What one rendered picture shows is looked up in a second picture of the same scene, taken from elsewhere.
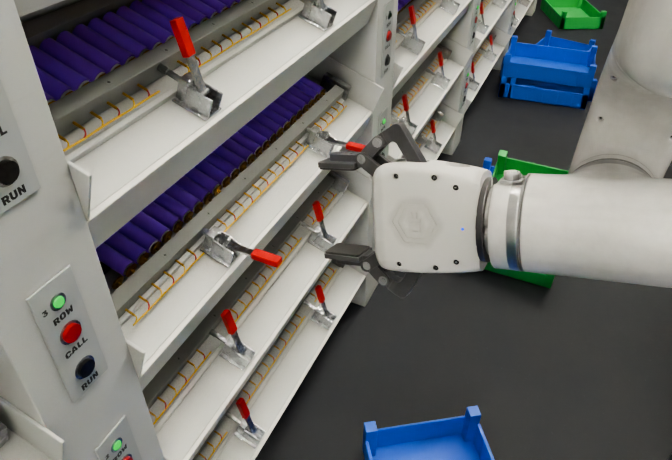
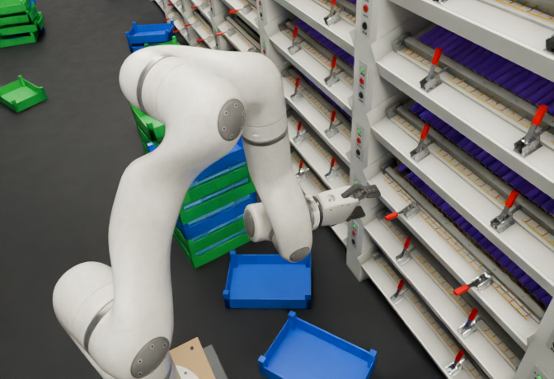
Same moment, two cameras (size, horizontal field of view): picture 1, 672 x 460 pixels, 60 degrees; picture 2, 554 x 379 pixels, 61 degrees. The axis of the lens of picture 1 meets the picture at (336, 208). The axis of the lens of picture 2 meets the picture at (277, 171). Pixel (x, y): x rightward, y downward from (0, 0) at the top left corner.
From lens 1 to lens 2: 1.26 m
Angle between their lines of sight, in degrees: 93
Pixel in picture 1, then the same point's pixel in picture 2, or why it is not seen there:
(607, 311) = not seen: outside the picture
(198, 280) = (398, 202)
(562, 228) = not seen: hidden behind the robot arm
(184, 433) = (378, 232)
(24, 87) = (370, 86)
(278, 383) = (419, 322)
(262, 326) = (415, 274)
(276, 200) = (438, 243)
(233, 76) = (440, 170)
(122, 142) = (401, 133)
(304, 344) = (438, 348)
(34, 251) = (360, 115)
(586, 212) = not seen: hidden behind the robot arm
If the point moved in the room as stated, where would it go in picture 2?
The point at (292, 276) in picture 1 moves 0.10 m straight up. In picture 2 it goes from (443, 301) to (449, 278)
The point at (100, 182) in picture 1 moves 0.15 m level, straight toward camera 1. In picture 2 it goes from (384, 128) to (329, 123)
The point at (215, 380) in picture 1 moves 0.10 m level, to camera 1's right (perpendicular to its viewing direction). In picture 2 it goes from (395, 247) to (377, 268)
